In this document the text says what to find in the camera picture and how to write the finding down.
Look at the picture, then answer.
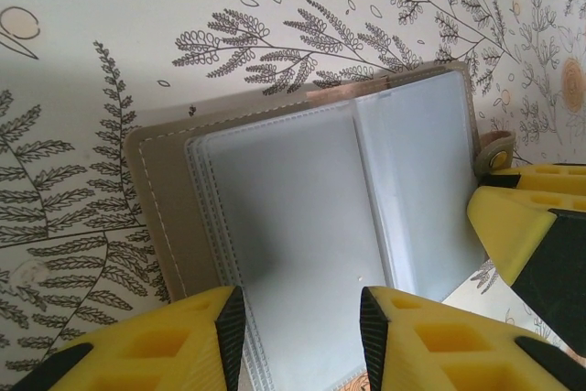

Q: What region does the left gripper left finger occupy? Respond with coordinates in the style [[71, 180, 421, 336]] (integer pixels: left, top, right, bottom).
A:
[[8, 285, 246, 391]]

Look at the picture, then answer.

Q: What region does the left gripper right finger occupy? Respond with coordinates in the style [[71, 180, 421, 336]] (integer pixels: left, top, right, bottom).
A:
[[359, 285, 586, 391]]

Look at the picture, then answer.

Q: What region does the floral patterned table cover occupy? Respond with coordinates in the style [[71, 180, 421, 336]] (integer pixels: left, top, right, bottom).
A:
[[0, 0, 586, 391]]

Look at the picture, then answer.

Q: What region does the beige leather card holder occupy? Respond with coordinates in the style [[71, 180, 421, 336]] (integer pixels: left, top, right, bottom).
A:
[[123, 60, 517, 391]]

